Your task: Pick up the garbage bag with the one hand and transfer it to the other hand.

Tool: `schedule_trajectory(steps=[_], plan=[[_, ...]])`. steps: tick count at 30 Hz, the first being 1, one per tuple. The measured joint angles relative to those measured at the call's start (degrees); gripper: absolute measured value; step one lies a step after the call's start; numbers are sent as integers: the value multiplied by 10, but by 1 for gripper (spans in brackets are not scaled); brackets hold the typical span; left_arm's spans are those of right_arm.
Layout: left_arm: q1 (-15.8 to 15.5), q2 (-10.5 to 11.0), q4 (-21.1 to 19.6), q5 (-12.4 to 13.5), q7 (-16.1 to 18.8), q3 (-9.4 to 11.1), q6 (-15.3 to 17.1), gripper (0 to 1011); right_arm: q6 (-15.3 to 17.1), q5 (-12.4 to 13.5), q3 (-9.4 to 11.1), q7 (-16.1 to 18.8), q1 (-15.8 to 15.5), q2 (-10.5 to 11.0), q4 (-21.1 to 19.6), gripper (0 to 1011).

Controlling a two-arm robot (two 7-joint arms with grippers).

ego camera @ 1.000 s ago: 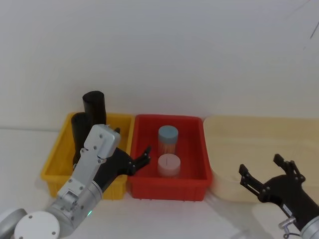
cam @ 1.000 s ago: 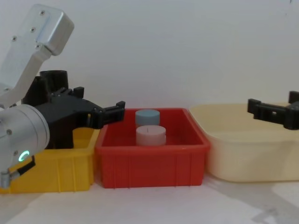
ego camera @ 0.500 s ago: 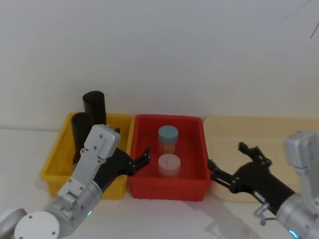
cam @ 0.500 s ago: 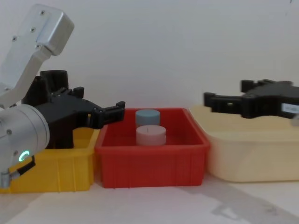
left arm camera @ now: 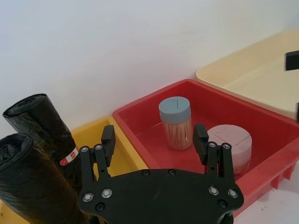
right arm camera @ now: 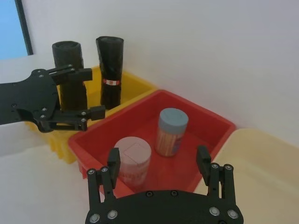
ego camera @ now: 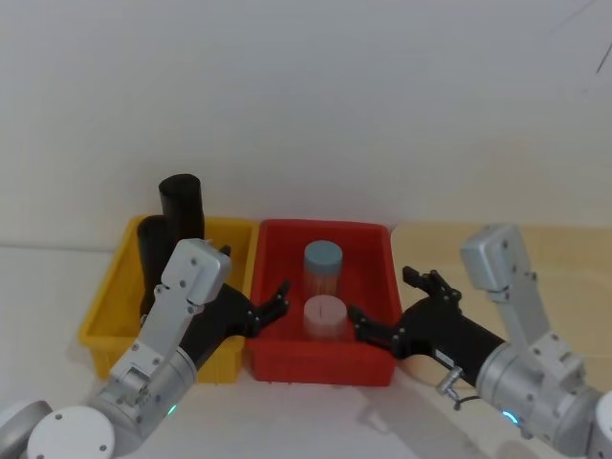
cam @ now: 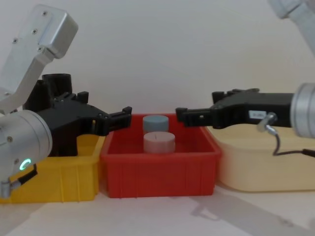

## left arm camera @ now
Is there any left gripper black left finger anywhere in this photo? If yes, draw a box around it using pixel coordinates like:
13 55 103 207
79 125 117 191

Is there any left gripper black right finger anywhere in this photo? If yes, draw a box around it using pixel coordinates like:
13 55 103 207
192 123 235 185

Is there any yellow plastic bin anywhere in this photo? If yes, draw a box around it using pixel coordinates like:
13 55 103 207
0 116 150 224

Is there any toothpick jar with pink lid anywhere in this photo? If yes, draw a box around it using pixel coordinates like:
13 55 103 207
206 125 253 177

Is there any red plastic bin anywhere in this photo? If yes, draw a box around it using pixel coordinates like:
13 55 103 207
112 78 299 219

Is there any cream plastic bin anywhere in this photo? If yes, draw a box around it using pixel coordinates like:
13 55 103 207
195 29 299 122

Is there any toothpick jar with grey-blue lid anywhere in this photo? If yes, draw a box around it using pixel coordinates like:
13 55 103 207
158 95 192 151

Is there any black bag roll, red label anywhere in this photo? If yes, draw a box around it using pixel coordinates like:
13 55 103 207
2 93 85 195

